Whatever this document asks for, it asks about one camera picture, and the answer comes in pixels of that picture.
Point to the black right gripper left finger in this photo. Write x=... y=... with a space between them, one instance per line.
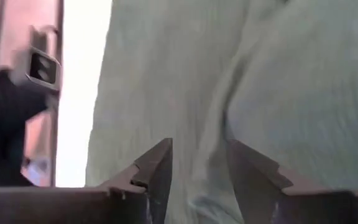
x=73 y=205

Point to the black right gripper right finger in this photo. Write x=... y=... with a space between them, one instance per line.
x=291 y=205

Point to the dark green garment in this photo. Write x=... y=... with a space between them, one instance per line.
x=197 y=77

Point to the black fabric bundle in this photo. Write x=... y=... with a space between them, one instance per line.
x=2 y=124

